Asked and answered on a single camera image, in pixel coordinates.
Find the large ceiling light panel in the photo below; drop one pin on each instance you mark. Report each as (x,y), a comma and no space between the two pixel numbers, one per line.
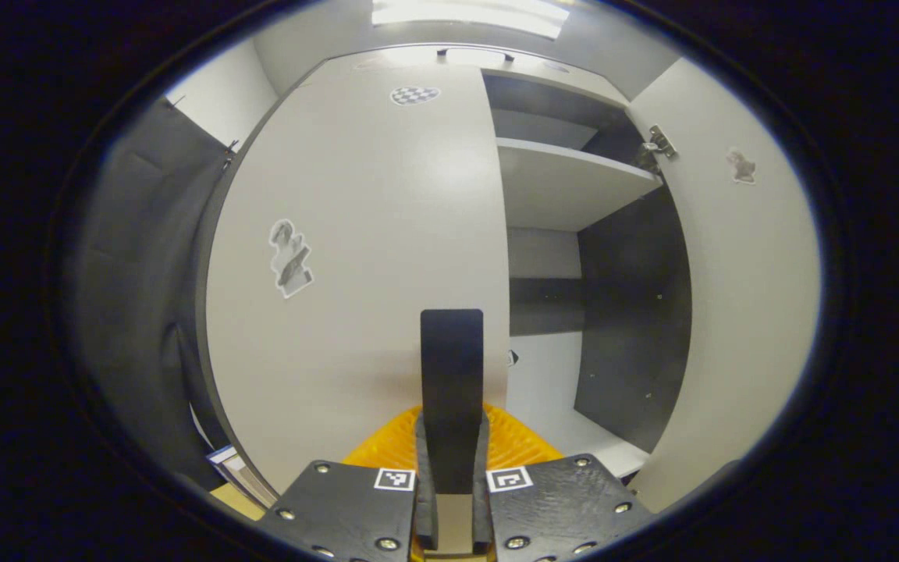
(473,16)

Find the grey double-door shoe cabinet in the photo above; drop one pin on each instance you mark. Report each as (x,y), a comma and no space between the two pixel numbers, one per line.
(629,312)

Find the black backdrop cloth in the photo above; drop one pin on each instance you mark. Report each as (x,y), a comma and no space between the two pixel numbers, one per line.
(137,273)

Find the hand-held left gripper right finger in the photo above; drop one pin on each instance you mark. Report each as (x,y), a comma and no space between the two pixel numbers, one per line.
(566,507)

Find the grey cabinet door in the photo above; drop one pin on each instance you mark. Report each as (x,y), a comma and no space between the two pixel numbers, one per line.
(371,273)
(746,312)

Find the blue book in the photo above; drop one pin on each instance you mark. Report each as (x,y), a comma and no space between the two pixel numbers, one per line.
(222,453)

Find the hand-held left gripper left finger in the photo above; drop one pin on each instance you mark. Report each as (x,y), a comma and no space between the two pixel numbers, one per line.
(340,507)

